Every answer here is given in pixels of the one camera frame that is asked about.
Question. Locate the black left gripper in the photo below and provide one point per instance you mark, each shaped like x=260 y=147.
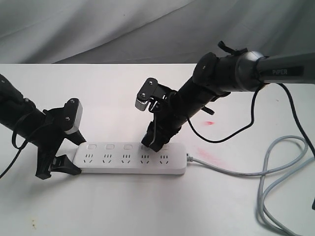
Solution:
x=48 y=139

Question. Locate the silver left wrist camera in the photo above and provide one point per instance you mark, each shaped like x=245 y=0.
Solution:
x=72 y=112

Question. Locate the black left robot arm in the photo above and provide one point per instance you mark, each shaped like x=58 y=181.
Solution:
x=19 y=114

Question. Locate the white five-outlet power strip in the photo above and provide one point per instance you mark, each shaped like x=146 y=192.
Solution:
x=130 y=158

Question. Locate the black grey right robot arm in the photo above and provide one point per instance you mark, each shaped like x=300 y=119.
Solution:
x=214 y=78

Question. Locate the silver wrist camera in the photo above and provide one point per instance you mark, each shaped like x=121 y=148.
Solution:
x=144 y=94
x=72 y=112

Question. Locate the grey backdrop cloth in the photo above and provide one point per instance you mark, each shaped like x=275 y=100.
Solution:
x=150 y=31

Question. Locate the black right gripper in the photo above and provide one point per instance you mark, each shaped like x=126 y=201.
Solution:
x=165 y=123

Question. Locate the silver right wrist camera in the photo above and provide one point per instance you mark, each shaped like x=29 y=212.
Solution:
x=144 y=94

